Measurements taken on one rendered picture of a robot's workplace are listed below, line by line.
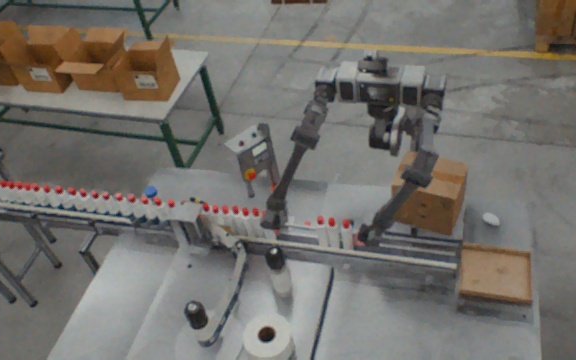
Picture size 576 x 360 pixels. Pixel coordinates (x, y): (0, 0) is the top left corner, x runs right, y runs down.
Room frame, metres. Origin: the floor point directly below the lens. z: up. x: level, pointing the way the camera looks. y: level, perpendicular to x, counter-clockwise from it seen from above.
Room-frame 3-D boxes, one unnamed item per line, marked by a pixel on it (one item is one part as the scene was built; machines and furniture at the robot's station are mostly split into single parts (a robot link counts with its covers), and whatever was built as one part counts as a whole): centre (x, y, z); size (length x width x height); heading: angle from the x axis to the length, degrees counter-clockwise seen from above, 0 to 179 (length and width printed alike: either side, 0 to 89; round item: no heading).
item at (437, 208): (1.79, -0.68, 0.99); 0.30 x 0.24 x 0.27; 56
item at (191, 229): (1.86, 0.49, 1.01); 0.14 x 0.13 x 0.26; 66
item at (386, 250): (1.77, 0.07, 0.86); 1.65 x 0.08 x 0.04; 66
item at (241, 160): (1.90, 0.13, 1.38); 0.17 x 0.10 x 0.19; 121
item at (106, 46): (3.69, 1.14, 0.96); 0.53 x 0.45 x 0.37; 155
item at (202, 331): (1.30, 0.47, 1.04); 0.09 x 0.09 x 0.29
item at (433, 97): (1.90, -0.70, 1.45); 0.09 x 0.08 x 0.12; 64
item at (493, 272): (1.37, -0.85, 0.85); 0.30 x 0.26 x 0.04; 66
